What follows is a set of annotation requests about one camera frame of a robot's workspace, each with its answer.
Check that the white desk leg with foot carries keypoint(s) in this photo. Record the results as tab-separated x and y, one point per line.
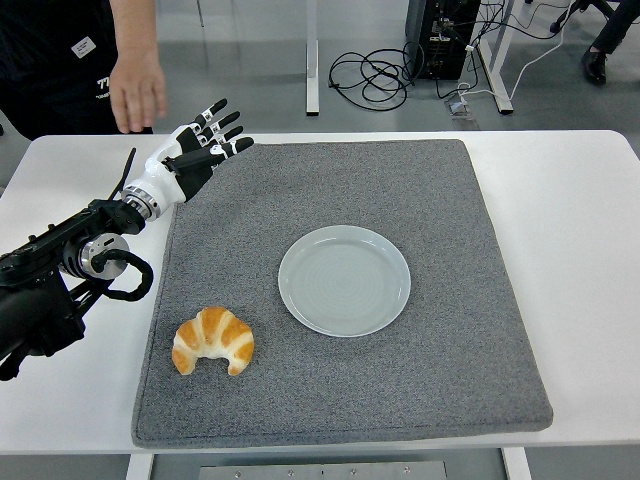
504	102

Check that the person's hand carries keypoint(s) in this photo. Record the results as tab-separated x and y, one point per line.
137	95

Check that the person's forearm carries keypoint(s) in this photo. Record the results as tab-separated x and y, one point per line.
136	27

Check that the person's leg with black shoe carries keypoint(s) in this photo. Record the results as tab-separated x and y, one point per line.
595	65

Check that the person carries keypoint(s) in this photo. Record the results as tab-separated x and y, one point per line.
45	90

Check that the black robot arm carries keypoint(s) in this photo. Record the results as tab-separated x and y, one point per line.
30	310

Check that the grey fabric mat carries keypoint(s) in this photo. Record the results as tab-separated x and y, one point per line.
350	390

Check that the black office chair base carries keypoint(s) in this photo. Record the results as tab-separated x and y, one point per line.
590	5

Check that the white straight desk leg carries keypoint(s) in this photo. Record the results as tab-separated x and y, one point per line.
312	75

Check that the white table leg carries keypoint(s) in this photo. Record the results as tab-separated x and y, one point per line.
516	465
139	467

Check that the golden croissant bread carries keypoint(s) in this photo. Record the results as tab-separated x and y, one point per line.
215	335

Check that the grey metal plate with screws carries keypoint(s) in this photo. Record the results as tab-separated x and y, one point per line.
320	471

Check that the metal floor socket box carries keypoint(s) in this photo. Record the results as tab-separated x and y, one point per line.
457	107

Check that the black computer tower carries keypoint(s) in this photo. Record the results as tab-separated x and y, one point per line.
450	55

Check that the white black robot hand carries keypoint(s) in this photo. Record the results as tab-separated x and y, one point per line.
165	185

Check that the pale grey round plate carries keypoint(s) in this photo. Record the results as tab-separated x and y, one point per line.
345	285

